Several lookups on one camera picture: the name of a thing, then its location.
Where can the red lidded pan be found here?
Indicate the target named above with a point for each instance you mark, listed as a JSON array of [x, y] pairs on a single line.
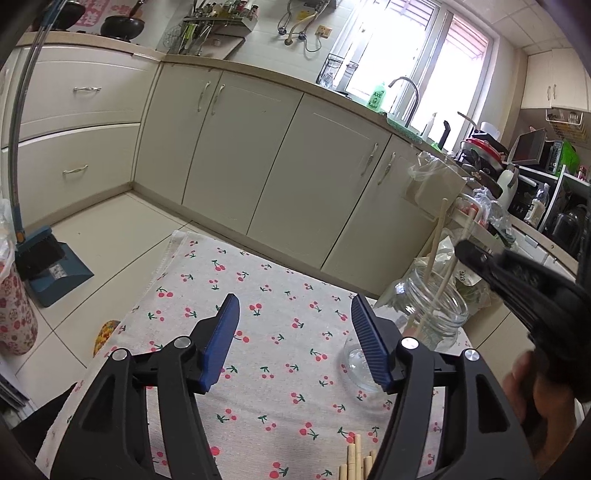
[[482, 150]]

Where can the white spray bottle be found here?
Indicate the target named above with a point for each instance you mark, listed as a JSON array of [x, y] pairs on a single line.
[[429, 127]]

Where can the white jug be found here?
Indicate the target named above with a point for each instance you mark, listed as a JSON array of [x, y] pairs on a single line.
[[507, 189]]

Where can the cherry print tablecloth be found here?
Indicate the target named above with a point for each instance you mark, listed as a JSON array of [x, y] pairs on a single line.
[[277, 277]]

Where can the white plastic bag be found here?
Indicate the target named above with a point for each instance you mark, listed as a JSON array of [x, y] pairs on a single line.
[[471, 288]]

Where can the red food container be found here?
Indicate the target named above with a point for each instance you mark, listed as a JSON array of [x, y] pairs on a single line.
[[471, 210]]

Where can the green dish soap bottle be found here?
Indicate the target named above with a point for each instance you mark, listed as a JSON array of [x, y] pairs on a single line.
[[377, 99]]

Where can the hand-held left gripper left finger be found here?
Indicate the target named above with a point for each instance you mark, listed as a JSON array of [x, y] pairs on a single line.
[[224, 337]]

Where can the pink floral fabric bin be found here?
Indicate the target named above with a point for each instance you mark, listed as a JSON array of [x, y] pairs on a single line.
[[16, 304]]

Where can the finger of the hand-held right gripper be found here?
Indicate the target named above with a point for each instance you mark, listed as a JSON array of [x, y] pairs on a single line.
[[473, 258]]

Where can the yellow wall socket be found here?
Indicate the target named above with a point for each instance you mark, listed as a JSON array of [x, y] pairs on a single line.
[[324, 31]]

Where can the bunch of wooden chopsticks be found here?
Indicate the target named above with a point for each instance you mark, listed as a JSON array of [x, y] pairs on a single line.
[[358, 454]]

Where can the cream wall cabinet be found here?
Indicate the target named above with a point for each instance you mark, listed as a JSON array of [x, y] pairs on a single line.
[[554, 78]]

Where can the black cooking pot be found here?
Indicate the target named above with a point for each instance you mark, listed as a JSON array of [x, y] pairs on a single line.
[[69, 11], [121, 26]]

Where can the kitchen window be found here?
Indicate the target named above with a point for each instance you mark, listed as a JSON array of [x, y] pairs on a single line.
[[415, 46]]

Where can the white shelf rack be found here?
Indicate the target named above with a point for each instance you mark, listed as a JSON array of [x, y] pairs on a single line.
[[561, 194]]

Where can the black countertop appliance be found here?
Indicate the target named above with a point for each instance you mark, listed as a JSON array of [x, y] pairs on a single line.
[[521, 198]]

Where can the cream drawer front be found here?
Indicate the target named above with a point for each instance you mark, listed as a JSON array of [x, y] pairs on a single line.
[[69, 106], [92, 152]]

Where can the beige kitchen countertop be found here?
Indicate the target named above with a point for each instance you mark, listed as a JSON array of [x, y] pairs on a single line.
[[277, 76]]

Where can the clear bottle with cream sauce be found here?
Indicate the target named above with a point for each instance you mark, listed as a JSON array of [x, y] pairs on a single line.
[[536, 210]]

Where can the pink wall sticker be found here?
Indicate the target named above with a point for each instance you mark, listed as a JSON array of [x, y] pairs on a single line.
[[92, 14]]

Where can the yellow patterned cloth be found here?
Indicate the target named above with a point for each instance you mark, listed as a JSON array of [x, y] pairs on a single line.
[[105, 337]]

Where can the black microwave oven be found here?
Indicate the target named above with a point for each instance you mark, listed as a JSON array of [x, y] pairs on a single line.
[[531, 150]]

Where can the clear plastic bag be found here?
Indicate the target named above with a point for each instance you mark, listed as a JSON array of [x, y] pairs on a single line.
[[429, 164]]

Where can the cream cabinet door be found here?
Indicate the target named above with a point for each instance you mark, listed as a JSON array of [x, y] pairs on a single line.
[[171, 138], [369, 221], [240, 152], [314, 184]]

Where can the wall-mounted utensil rack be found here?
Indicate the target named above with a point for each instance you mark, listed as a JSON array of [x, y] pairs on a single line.
[[221, 21]]

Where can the person's right hand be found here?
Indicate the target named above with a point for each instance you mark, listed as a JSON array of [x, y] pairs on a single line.
[[519, 392]]

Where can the blue dustpan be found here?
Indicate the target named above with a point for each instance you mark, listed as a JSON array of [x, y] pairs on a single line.
[[60, 281]]

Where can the green bag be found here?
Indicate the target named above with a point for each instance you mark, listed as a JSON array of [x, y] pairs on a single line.
[[569, 157]]

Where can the black frying pan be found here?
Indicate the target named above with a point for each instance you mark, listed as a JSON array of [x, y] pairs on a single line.
[[485, 180]]

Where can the clear glass jar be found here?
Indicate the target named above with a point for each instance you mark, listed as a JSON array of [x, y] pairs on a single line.
[[401, 295]]

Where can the white hanging waste bin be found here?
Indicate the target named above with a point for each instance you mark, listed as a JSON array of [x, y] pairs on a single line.
[[438, 194]]

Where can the green sink mat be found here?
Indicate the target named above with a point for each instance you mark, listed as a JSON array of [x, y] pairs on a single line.
[[401, 124]]

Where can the pale cutting board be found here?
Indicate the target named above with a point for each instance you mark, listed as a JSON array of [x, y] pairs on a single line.
[[233, 48]]

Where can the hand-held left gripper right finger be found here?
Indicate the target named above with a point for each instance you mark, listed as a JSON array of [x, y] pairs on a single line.
[[369, 341]]

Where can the chrome sink faucet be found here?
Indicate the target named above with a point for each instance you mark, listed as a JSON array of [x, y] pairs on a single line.
[[415, 92]]

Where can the black upright bottle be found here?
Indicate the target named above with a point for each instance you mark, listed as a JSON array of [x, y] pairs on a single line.
[[445, 136]]

